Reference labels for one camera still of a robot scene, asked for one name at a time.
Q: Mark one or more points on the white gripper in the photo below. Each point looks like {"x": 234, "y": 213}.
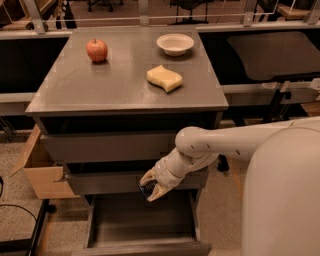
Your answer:
{"x": 165, "y": 172}

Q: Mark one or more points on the dark blue rxbar wrapper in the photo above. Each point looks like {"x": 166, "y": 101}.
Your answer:
{"x": 148, "y": 189}

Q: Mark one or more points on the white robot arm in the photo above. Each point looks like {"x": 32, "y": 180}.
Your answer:
{"x": 281, "y": 197}

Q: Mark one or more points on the open bottom drawer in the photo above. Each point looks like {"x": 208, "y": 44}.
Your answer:
{"x": 128, "y": 225}

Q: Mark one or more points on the grey drawer cabinet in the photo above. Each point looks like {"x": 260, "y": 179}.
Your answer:
{"x": 104, "y": 122}

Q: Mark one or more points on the yellow sponge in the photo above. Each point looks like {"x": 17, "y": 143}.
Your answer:
{"x": 164, "y": 78}

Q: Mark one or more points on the cardboard box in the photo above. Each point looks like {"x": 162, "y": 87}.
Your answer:
{"x": 44, "y": 177}

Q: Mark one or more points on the white bowl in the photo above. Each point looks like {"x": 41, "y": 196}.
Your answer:
{"x": 175, "y": 44}

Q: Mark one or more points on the red apple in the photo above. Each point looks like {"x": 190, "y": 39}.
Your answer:
{"x": 97, "y": 50}

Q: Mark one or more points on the metal railing fence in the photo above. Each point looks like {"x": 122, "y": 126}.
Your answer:
{"x": 32, "y": 18}

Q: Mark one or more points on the black table with frame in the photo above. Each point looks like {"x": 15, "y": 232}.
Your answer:
{"x": 266, "y": 74}

